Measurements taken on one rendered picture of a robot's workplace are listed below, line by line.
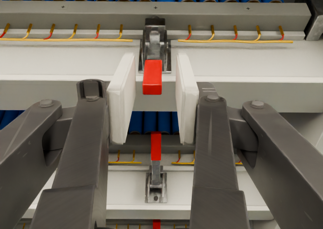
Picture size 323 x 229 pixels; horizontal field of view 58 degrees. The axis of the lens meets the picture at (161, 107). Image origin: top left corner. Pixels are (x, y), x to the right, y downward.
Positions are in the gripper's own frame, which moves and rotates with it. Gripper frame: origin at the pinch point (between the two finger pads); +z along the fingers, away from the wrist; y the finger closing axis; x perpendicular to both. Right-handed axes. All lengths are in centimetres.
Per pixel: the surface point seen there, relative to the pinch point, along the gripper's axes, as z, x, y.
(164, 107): 8.7, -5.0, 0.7
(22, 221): 22.0, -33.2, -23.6
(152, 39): 7.3, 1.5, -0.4
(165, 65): 7.0, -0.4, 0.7
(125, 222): 22.0, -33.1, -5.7
